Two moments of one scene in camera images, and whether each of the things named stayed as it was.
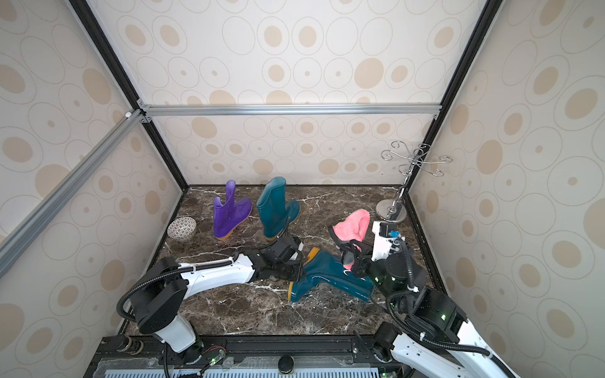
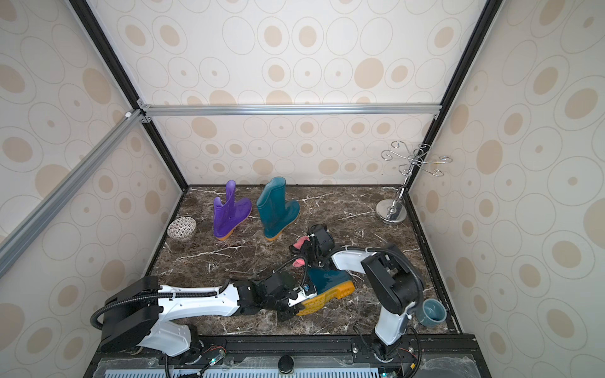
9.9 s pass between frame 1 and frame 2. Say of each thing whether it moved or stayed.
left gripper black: moved
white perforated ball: stayed
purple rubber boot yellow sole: stayed
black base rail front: stayed
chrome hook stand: stayed
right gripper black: moved
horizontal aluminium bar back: stayed
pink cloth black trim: moved
